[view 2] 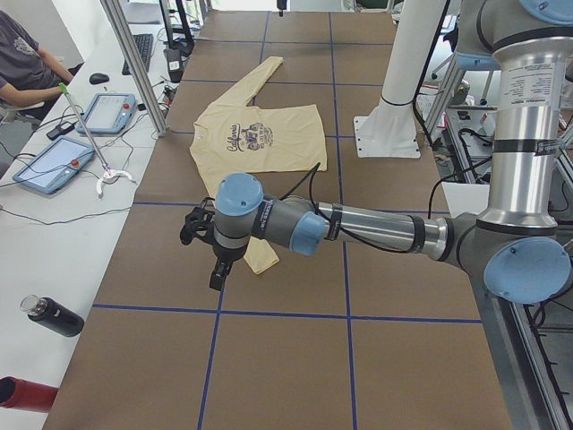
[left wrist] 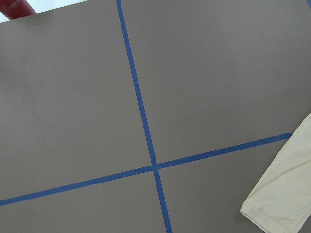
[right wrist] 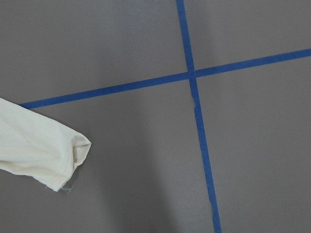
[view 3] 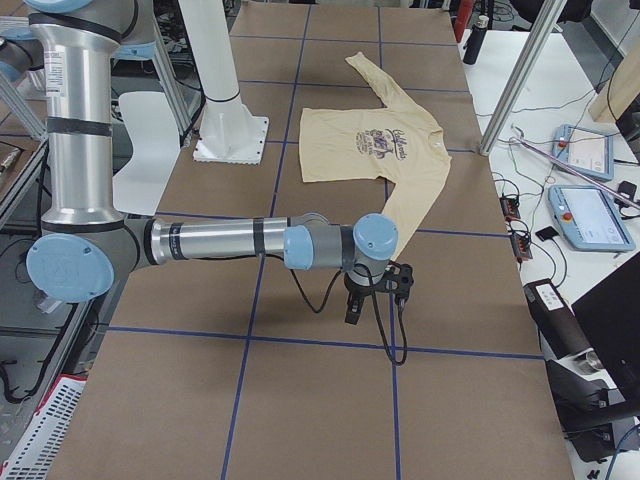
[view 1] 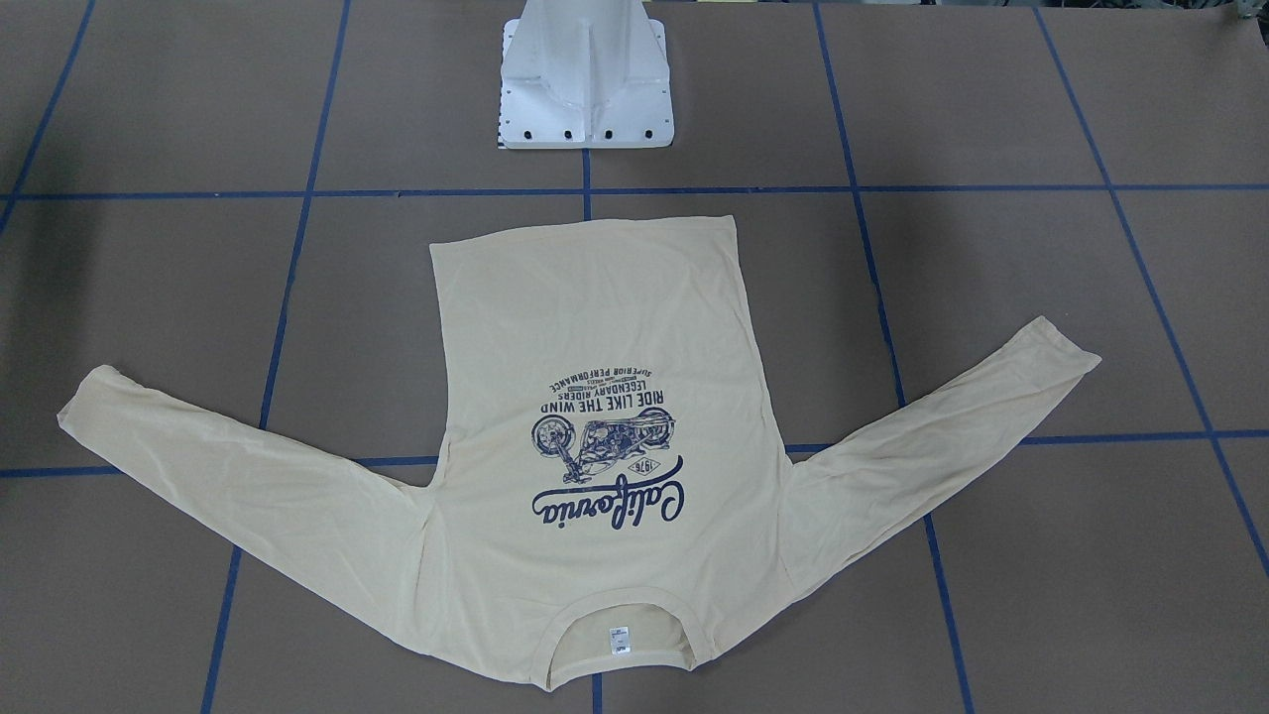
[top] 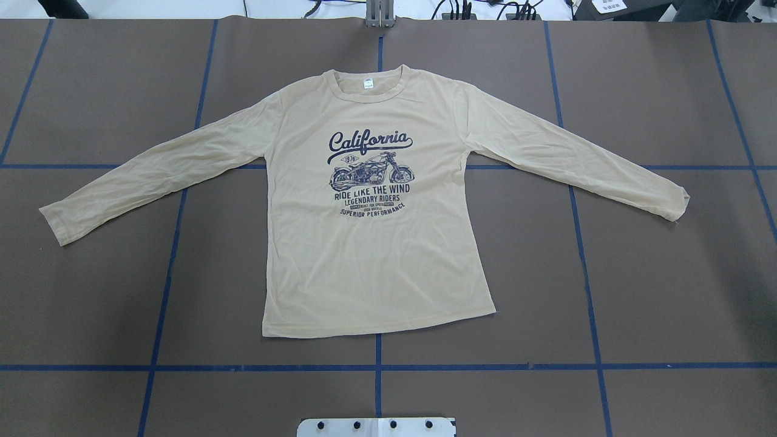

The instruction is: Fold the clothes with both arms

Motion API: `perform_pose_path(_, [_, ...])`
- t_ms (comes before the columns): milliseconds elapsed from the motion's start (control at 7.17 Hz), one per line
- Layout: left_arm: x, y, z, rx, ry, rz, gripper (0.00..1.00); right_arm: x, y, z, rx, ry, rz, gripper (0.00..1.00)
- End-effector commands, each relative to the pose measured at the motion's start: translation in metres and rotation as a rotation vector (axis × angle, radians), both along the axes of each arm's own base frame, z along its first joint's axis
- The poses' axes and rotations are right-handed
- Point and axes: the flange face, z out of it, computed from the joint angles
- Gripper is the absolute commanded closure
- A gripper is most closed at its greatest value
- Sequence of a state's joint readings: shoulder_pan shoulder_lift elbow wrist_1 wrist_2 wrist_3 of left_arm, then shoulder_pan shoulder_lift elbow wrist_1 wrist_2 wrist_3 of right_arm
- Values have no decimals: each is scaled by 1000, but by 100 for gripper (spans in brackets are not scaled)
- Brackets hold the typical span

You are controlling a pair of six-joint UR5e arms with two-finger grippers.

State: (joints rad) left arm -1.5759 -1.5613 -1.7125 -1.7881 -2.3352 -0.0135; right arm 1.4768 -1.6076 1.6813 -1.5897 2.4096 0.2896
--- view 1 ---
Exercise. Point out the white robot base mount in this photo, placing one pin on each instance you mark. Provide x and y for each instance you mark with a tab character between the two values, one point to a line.
585	75

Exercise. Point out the beige long sleeve printed shirt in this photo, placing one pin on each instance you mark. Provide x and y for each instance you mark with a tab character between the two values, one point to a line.
612	490

